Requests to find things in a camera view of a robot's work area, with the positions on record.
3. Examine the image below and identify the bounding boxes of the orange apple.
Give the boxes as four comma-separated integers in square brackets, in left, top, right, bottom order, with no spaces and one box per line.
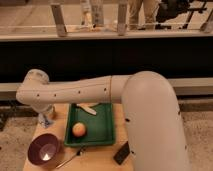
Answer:
[72,122,86,137]

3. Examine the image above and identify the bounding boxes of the black rectangular block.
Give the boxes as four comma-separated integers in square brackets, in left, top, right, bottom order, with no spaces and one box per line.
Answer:
[113,143,130,165]

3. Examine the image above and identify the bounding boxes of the purple bowl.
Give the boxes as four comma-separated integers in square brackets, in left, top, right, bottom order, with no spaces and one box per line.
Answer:
[27,133,60,166]

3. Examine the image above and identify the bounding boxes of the person legs light trousers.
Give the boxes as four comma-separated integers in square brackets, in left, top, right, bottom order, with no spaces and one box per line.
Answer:
[80,0,104,27]

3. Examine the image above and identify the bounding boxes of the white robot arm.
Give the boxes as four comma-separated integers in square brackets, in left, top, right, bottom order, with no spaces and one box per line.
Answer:
[16,69,191,171]

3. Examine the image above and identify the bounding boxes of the green plastic tray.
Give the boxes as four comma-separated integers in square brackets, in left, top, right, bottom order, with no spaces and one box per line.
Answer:
[64,103,115,148]

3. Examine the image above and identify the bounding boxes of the beige banana peel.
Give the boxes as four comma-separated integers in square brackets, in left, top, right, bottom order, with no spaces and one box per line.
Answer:
[78,103,97,115]

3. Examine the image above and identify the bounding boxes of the person legs beige trousers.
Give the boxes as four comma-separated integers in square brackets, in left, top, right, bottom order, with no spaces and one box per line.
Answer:
[128,0,159,30]

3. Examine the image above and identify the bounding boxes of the metal spoon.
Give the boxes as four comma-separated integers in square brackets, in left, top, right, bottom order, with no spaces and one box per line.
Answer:
[55,147,85,169]

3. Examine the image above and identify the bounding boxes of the black railing barrier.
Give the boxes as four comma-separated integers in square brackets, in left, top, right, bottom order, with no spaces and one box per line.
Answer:
[0,36,213,83]

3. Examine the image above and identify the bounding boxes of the black tripod equipment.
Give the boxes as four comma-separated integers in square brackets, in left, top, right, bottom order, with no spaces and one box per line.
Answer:
[155,0,208,29]

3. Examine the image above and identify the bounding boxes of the light blue towel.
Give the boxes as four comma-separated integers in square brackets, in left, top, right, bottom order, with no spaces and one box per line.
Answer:
[38,113,53,128]

